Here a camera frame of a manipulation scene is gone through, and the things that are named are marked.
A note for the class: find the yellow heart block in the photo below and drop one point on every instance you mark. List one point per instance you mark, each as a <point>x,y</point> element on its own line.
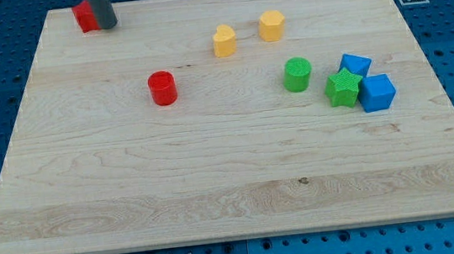
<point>224,41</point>

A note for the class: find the red cylinder block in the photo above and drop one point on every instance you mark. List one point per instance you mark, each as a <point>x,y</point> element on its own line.
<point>162,88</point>

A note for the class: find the blue angled block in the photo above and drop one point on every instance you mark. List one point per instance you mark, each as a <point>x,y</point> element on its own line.
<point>356,64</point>

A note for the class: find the green cylinder block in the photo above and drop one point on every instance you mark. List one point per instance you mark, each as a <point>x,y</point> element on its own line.
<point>297,73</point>

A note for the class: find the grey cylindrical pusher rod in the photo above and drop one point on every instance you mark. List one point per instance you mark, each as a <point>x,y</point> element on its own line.
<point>104,13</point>

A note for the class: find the green star block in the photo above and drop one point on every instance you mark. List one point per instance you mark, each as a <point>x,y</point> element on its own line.
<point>342,88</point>

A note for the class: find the blue cube block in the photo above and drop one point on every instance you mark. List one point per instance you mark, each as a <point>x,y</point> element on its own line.
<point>376,93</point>

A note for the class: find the yellow hexagon block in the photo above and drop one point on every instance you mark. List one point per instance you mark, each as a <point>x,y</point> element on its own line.
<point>271,26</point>

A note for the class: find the wooden board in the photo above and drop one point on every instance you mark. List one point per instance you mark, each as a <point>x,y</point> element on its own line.
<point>94,166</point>

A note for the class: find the red block under rod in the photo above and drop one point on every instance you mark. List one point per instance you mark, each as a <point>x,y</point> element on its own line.
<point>84,16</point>

